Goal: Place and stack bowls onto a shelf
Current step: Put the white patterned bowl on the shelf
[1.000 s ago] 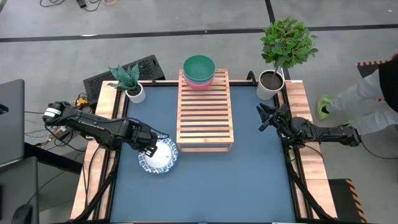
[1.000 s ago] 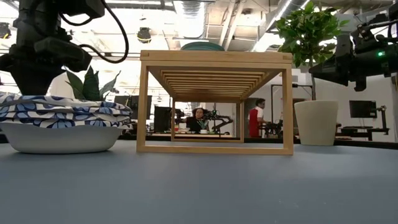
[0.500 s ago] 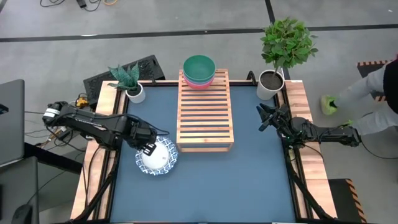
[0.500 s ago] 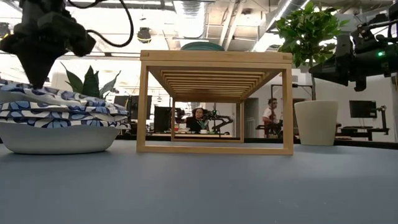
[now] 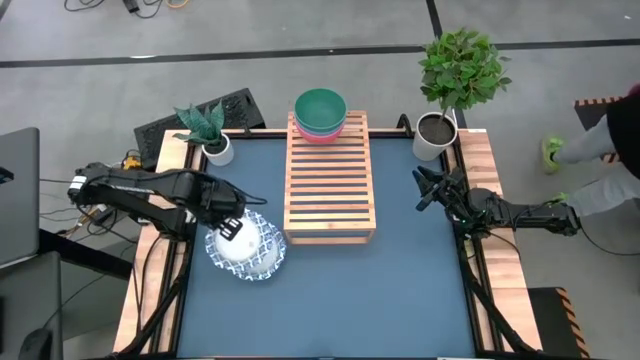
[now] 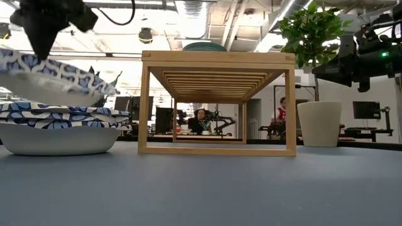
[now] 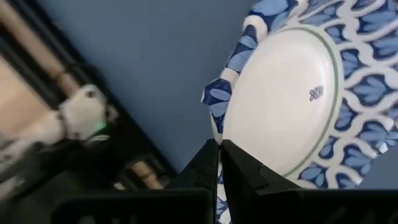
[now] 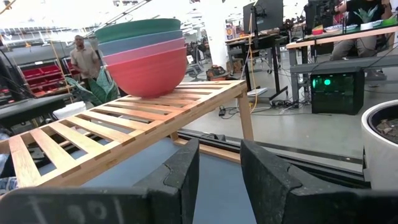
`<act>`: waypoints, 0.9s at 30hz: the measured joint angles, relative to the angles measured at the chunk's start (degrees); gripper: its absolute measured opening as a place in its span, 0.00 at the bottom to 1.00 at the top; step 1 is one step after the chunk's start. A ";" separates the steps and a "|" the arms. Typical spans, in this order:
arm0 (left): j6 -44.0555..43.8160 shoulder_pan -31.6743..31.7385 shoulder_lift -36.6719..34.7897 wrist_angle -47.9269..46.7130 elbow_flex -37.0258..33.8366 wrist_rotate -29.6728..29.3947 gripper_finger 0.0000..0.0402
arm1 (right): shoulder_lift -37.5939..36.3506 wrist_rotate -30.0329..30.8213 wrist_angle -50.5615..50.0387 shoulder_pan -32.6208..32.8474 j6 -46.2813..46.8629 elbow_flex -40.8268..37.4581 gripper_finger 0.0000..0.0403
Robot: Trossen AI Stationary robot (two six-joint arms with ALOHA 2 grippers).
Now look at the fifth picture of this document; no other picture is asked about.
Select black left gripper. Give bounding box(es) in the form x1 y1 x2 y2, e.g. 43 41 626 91
198 181 248 242

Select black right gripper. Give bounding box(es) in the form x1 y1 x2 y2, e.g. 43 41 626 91
411 165 468 214

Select red plastic bowl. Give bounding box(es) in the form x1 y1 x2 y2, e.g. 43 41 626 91
295 122 346 145

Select teal plastic bowl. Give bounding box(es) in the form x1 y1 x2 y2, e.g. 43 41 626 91
293 87 348 134

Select wooden slatted shelf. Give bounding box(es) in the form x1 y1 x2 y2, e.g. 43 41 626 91
282 110 377 246

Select leafy tree in white pot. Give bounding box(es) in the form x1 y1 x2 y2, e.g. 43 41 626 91
412 28 513 163

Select snake plant in white pot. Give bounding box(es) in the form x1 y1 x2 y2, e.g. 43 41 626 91
172 99 236 167

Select blue table mat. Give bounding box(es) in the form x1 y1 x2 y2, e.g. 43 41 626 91
177 137 476 359

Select black perforated computer case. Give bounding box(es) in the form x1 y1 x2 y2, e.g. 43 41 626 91
133 88 268 166

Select person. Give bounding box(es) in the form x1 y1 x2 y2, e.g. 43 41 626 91
541 82 640 219

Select black orange striped floor mat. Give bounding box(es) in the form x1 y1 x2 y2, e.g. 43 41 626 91
527 286 592 360
573 95 624 165

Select black handheld device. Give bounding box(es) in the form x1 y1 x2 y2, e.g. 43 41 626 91
18 328 54 360

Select tangled floor cables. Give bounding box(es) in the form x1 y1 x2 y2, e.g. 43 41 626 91
39 152 151 239

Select black floor cable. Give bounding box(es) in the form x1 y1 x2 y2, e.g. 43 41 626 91
579 227 640 257

